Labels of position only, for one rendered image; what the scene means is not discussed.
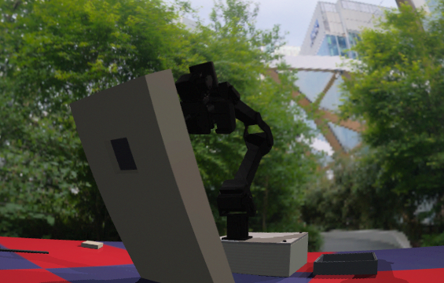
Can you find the beige flat block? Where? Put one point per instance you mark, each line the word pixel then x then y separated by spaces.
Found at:
pixel 91 244

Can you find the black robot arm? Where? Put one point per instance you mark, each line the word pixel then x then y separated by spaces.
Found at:
pixel 235 195

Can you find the beige service panel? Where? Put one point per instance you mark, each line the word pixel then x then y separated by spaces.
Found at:
pixel 138 149

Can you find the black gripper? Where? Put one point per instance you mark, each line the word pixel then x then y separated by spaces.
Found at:
pixel 200 118

